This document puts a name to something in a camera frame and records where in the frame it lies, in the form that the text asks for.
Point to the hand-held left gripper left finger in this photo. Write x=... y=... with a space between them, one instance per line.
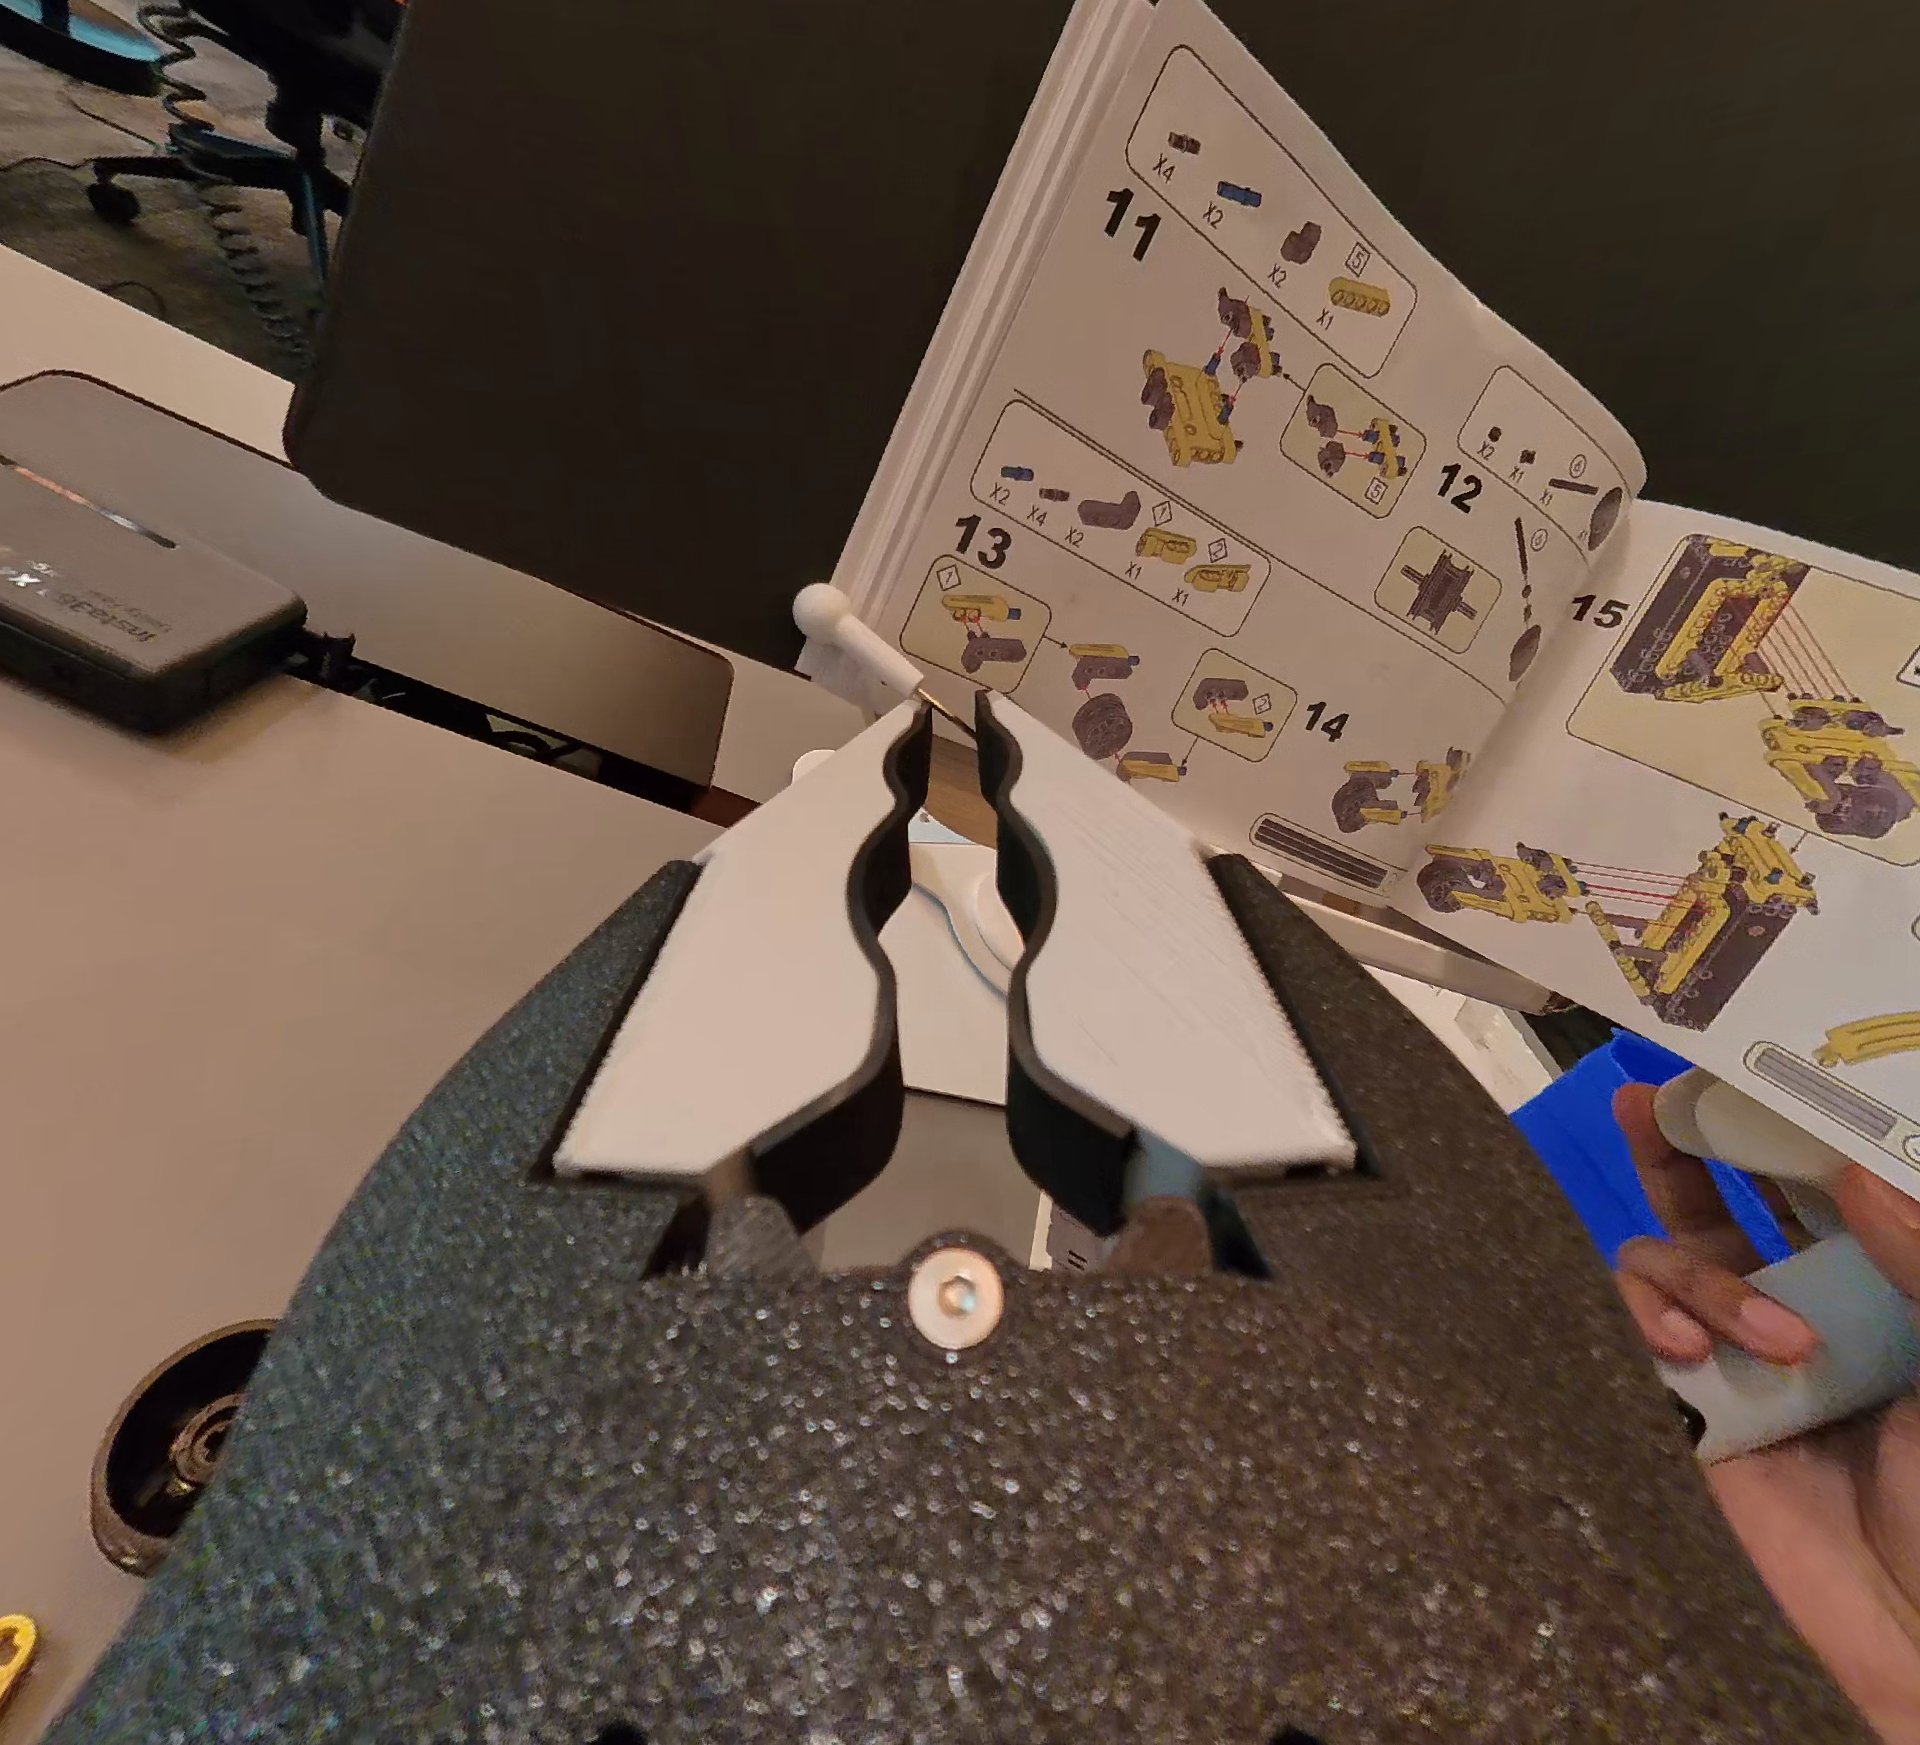
x=706 y=1010

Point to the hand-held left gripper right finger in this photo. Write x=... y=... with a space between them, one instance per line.
x=1184 y=1010

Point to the white page clip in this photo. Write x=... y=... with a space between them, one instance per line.
x=855 y=635

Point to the person's right hand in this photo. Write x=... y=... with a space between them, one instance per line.
x=1695 y=1303

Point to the blue bin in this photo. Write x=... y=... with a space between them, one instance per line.
x=1590 y=1145

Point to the toy instruction booklet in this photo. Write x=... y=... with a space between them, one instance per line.
x=1274 y=425

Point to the black desk grommet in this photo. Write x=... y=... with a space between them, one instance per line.
x=174 y=1447

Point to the black flat device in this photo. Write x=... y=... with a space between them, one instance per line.
x=134 y=546

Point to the book stand with black board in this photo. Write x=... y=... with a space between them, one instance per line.
x=675 y=199

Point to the black office chair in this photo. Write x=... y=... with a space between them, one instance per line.
x=239 y=134

